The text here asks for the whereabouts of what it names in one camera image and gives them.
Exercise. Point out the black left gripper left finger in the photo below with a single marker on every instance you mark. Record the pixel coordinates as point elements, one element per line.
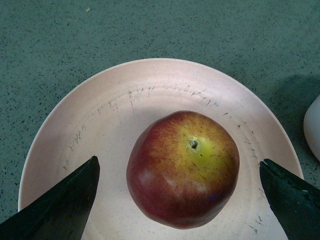
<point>59,214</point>

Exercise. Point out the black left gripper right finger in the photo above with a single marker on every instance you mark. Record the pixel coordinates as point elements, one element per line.
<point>294,202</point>

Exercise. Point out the red yellow apple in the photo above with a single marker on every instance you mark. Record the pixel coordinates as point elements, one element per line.
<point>183,169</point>

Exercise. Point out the pale pink small bowl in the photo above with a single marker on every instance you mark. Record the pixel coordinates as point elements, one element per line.
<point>311,127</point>

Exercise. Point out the pink round plate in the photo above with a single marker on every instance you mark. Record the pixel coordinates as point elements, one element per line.
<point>105,115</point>

